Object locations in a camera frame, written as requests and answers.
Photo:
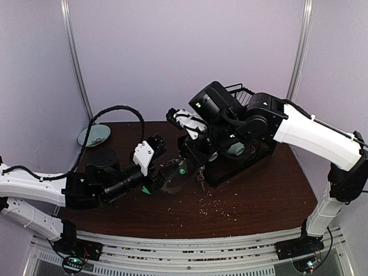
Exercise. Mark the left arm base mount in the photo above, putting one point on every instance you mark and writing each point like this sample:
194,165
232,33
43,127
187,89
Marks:
75,252

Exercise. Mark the aluminium rail frame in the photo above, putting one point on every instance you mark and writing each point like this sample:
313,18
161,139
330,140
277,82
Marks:
238,255

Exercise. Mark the grey striped bowl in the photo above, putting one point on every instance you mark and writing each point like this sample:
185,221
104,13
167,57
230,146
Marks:
213,157

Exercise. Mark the pale green plate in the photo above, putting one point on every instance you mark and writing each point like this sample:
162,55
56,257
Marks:
98,134

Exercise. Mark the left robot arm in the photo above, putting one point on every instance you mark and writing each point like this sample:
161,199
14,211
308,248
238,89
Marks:
103,181

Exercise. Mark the corner metal post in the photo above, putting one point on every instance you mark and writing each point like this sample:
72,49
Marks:
66,15
305,30

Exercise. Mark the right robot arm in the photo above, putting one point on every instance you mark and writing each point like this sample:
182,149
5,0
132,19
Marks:
346,152

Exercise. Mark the black wire dish rack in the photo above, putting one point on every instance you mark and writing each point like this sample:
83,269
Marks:
238,161

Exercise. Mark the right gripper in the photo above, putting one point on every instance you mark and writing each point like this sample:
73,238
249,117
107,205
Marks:
189,150

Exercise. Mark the left corner metal post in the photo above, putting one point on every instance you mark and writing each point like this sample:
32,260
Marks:
66,15

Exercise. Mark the pale green bowl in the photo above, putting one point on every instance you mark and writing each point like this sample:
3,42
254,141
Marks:
236,149

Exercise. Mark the right corner metal post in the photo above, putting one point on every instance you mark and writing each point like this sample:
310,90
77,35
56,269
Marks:
305,30

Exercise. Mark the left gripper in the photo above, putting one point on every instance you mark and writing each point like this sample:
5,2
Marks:
155,181

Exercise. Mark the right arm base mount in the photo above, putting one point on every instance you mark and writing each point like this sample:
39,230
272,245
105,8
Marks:
300,246

